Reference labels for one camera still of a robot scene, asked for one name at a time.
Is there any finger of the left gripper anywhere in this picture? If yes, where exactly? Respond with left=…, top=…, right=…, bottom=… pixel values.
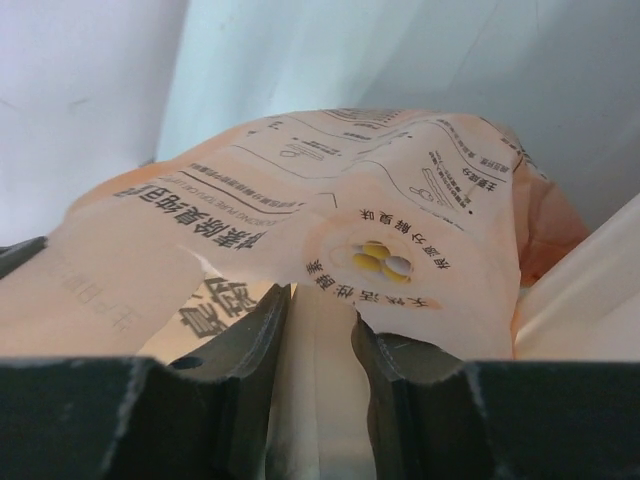
left=0, top=236, right=48, bottom=279

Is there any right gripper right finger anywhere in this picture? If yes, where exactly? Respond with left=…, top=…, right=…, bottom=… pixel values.
left=351, top=321, right=639, bottom=479

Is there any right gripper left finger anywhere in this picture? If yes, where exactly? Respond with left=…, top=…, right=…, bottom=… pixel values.
left=1, top=286, right=291, bottom=479

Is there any pink cat litter bag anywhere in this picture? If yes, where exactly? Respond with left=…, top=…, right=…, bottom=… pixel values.
left=1, top=109, right=588, bottom=364

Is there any cream orange litter box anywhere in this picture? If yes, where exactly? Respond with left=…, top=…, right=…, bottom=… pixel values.
left=514, top=197, right=639, bottom=361

